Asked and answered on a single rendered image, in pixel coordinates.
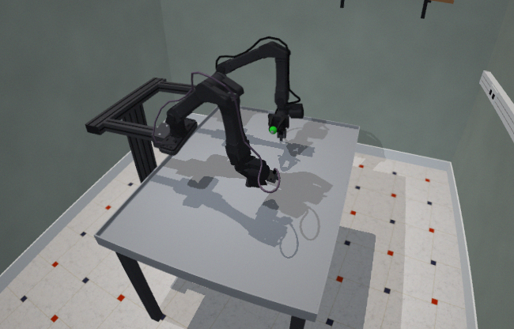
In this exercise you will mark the grey table edge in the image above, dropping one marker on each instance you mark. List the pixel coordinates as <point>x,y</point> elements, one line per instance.
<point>268,300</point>

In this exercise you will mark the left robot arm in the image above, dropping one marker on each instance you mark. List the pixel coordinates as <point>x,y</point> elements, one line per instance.
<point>269,50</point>

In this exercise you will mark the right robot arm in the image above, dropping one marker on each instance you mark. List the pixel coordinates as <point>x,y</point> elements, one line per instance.
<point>210,91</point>

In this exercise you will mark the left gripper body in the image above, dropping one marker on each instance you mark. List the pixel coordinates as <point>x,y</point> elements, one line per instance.
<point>277,118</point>

